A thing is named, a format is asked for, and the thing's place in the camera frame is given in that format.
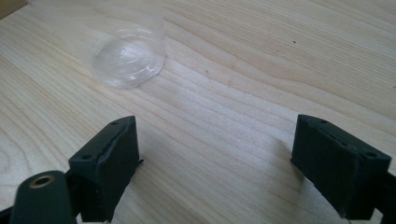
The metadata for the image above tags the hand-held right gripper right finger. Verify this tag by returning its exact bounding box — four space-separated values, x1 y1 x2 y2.
290 114 392 220

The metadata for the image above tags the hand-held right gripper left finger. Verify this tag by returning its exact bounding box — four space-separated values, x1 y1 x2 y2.
66 115 142 224

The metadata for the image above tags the clear plastic cup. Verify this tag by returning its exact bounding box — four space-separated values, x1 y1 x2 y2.
27 0 166 91

